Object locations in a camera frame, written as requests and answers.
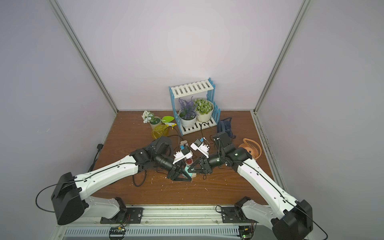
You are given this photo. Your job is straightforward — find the pink usb power adapter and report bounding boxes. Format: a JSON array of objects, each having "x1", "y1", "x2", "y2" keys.
[{"x1": 180, "y1": 140, "x2": 189, "y2": 146}]

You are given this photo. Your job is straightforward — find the green circuit board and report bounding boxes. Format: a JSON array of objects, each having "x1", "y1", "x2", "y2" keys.
[
  {"x1": 109, "y1": 227, "x2": 127, "y2": 240},
  {"x1": 239, "y1": 226, "x2": 255, "y2": 240}
]

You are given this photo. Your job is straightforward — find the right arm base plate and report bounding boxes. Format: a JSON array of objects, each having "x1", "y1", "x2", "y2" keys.
[{"x1": 215, "y1": 197, "x2": 258, "y2": 224}]

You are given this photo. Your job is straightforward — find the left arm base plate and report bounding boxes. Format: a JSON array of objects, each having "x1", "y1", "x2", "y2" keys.
[{"x1": 100, "y1": 197, "x2": 144, "y2": 225}]

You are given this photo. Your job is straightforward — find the teal usb adapter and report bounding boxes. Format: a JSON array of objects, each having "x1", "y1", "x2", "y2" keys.
[{"x1": 186, "y1": 170, "x2": 197, "y2": 179}]

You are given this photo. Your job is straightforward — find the right green circuit board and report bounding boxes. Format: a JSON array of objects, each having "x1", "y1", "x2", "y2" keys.
[{"x1": 239, "y1": 226, "x2": 255, "y2": 240}]

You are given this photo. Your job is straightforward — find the left green circuit board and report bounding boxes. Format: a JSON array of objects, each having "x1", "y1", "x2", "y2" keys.
[{"x1": 109, "y1": 227, "x2": 127, "y2": 240}]

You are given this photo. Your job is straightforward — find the yellow spray bottle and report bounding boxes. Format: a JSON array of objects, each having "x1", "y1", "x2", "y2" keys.
[{"x1": 151, "y1": 123, "x2": 177, "y2": 140}]

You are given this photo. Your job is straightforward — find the beige red power strip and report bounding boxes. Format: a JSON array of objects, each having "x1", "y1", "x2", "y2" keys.
[{"x1": 180, "y1": 140, "x2": 197, "y2": 179}]

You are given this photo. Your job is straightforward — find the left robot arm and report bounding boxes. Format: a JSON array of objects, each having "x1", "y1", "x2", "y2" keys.
[{"x1": 51, "y1": 137, "x2": 193, "y2": 226}]

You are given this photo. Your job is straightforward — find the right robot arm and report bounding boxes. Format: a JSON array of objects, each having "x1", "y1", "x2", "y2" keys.
[{"x1": 188, "y1": 132, "x2": 314, "y2": 240}]

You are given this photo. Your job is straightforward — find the aluminium front rail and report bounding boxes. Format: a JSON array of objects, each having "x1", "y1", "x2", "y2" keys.
[{"x1": 51, "y1": 205, "x2": 276, "y2": 240}]

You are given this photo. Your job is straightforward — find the dark blue upright desk fan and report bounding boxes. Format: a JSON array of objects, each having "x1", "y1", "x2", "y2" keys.
[{"x1": 217, "y1": 117, "x2": 236, "y2": 139}]

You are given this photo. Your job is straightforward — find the orange desk fan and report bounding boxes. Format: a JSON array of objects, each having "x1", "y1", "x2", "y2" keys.
[{"x1": 239, "y1": 138, "x2": 263, "y2": 160}]

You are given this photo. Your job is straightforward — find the black orange fan cable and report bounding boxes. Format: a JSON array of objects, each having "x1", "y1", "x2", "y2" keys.
[{"x1": 201, "y1": 166, "x2": 238, "y2": 181}]

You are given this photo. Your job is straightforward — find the green potted plant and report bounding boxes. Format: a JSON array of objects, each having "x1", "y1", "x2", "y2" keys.
[{"x1": 194, "y1": 99, "x2": 214, "y2": 122}]

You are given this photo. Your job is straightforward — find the black wall cable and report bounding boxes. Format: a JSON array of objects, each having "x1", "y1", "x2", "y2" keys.
[{"x1": 88, "y1": 143, "x2": 104, "y2": 173}]

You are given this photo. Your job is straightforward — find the purple lavender potted plant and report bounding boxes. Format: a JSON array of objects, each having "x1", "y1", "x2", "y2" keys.
[{"x1": 178, "y1": 97, "x2": 197, "y2": 129}]

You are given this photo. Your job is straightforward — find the blue white plant shelf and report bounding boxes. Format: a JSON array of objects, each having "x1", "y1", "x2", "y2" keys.
[{"x1": 169, "y1": 78, "x2": 221, "y2": 136}]

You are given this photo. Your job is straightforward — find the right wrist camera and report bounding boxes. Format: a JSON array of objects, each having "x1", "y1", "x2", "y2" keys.
[{"x1": 191, "y1": 137, "x2": 210, "y2": 158}]

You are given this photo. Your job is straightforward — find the white flower potted plant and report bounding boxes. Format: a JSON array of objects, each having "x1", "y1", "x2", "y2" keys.
[{"x1": 142, "y1": 111, "x2": 162, "y2": 129}]

